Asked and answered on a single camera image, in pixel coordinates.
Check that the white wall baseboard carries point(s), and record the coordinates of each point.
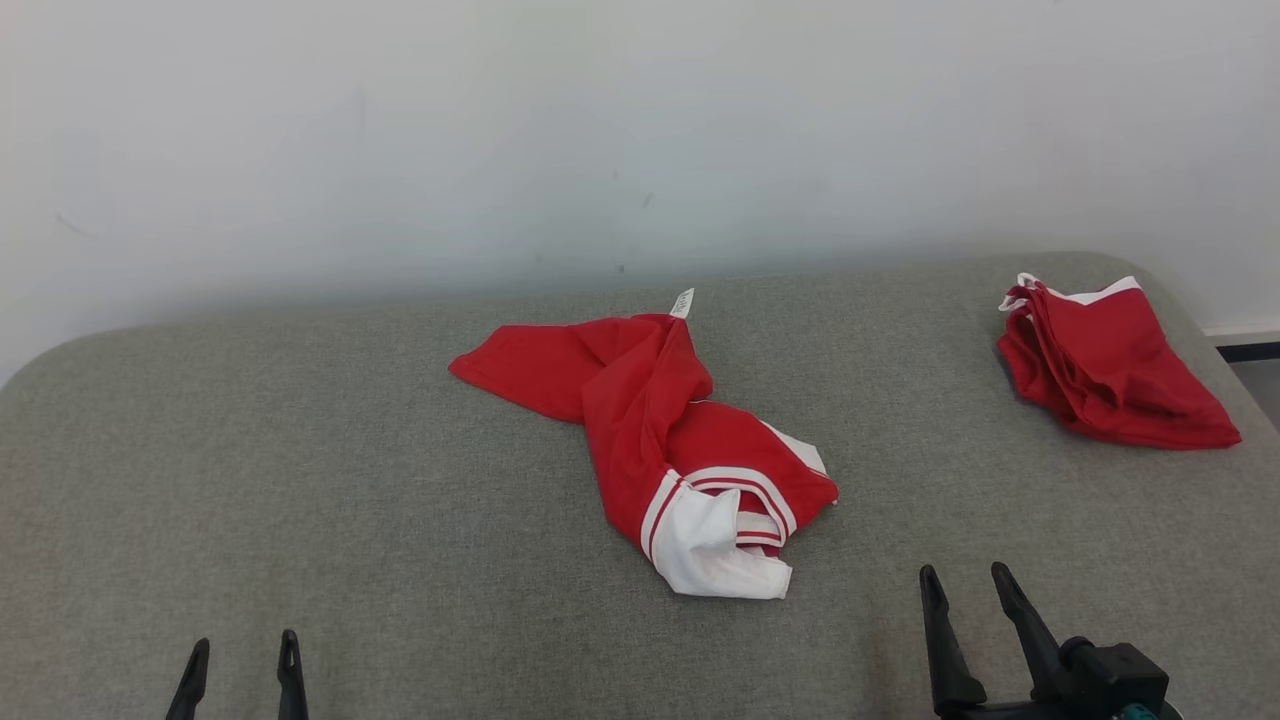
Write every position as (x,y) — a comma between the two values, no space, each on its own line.
(1245,350)

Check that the red shorts white trim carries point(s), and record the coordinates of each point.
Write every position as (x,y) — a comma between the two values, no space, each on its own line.
(1110,360)

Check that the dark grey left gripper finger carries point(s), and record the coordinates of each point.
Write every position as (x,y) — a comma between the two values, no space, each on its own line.
(291,690)
(192,690)

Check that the grey fabric sofa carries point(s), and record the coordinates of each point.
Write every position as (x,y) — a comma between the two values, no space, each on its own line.
(300,450)

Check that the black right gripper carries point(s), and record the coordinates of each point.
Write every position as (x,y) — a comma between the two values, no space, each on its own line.
(1040,712)

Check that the red white basketball jersey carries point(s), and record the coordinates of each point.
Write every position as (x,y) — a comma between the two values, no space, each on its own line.
(640,400)

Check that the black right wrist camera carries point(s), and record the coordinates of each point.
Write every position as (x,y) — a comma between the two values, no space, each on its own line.
(1125,675)

